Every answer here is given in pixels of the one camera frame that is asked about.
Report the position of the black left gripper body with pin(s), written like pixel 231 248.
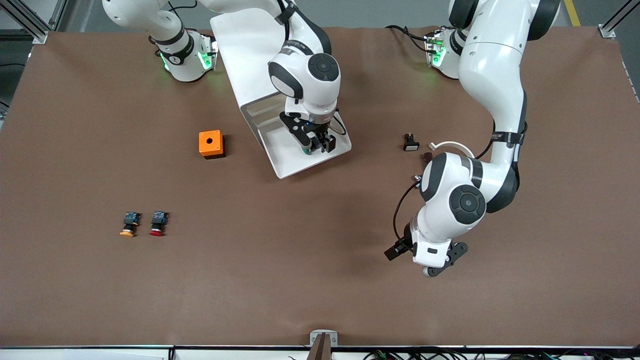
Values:
pixel 403 245

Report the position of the yellow mushroom push button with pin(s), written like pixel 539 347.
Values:
pixel 131 218

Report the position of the aluminium frame profile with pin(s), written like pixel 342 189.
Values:
pixel 30 27
pixel 612 27

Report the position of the brown stand post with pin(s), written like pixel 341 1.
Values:
pixel 321 350

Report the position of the grey metal mount bracket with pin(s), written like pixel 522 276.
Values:
pixel 314 337

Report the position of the red mushroom push button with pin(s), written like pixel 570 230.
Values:
pixel 159 218

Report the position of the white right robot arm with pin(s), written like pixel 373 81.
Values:
pixel 312 97

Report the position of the orange button enclosure box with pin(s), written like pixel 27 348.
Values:
pixel 210 142

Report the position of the brown table mat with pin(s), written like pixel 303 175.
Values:
pixel 320 250

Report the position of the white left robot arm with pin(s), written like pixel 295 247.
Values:
pixel 492 75

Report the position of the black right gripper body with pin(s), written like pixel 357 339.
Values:
pixel 316 132

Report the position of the white plastic drawer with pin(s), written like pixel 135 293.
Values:
pixel 270 131
pixel 292 162
pixel 260 110
pixel 265 120

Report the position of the black white rectangular switch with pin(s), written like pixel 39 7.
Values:
pixel 411 146

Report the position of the white drawer cabinet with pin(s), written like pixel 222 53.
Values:
pixel 240 60

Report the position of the white curved plastic bracket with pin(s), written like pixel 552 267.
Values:
pixel 450 144

